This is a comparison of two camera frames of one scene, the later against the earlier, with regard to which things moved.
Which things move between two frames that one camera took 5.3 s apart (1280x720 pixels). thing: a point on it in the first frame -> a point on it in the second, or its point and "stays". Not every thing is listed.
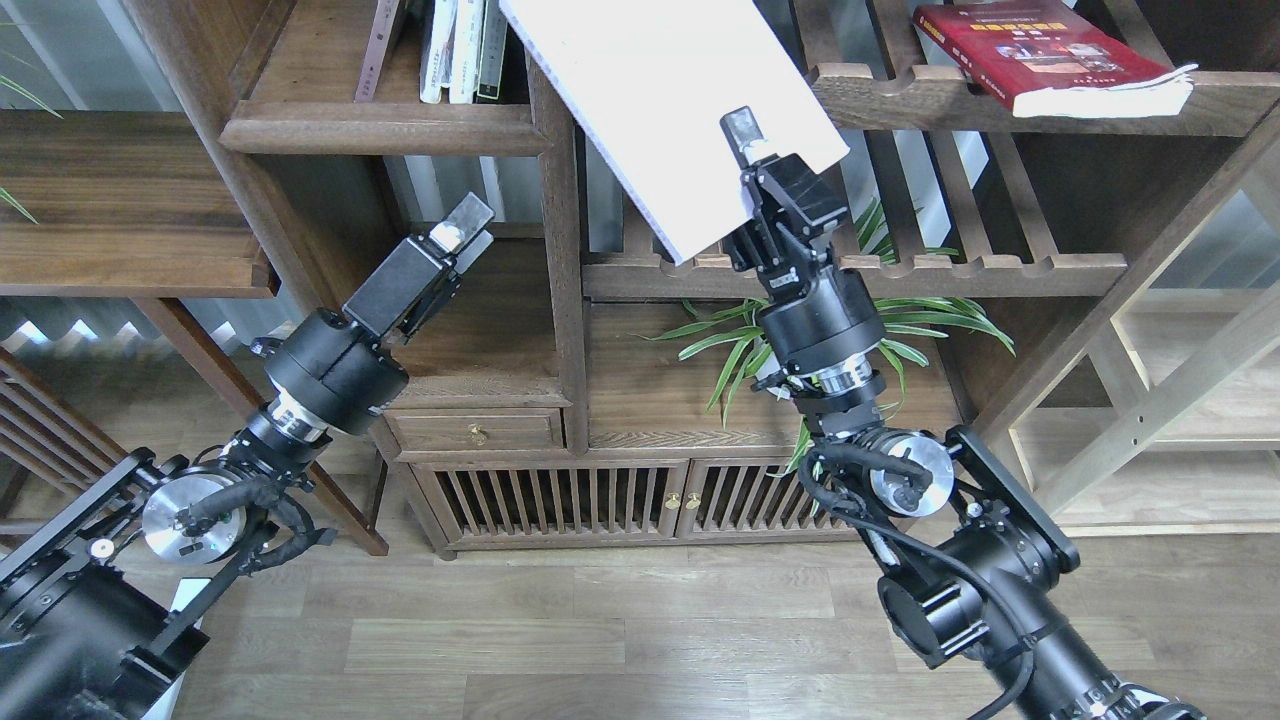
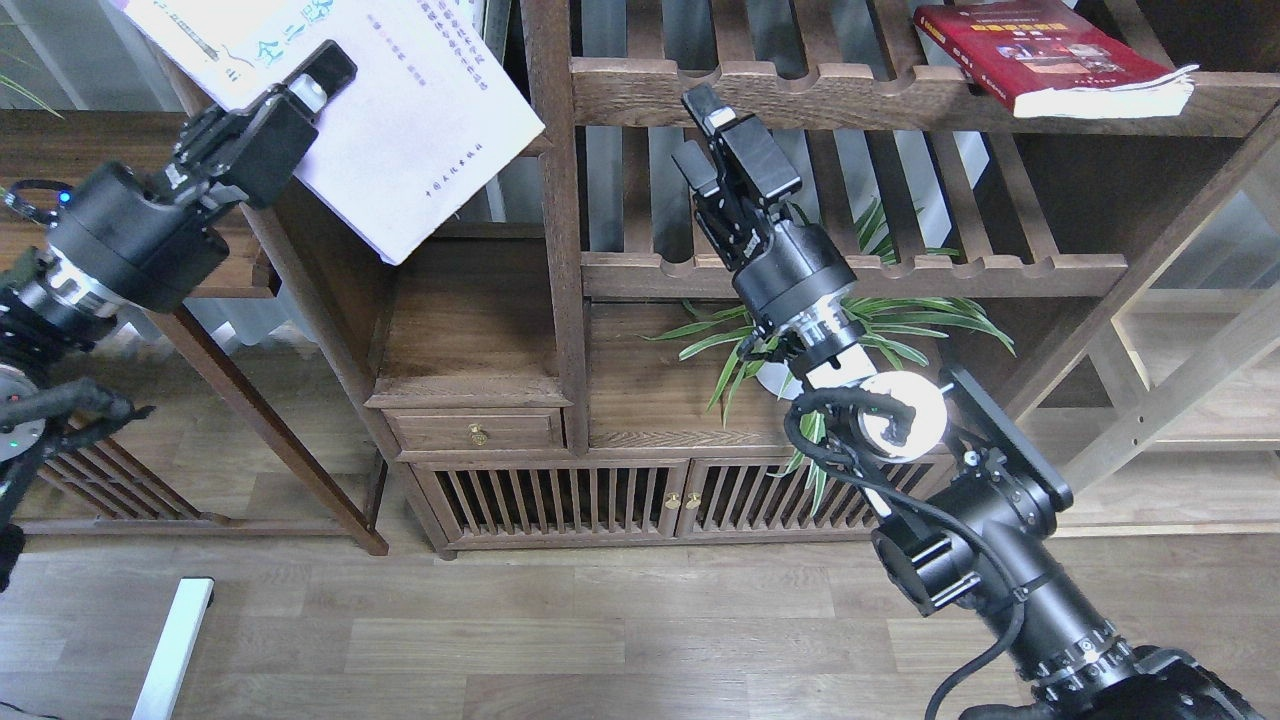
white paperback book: x=649 y=81 -> x=438 y=109
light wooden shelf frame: x=1157 y=416 stays
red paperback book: x=1044 y=59 stays
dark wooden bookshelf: x=581 y=389 stays
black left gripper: x=343 y=373 -> x=157 y=240
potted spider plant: x=738 y=333 stays
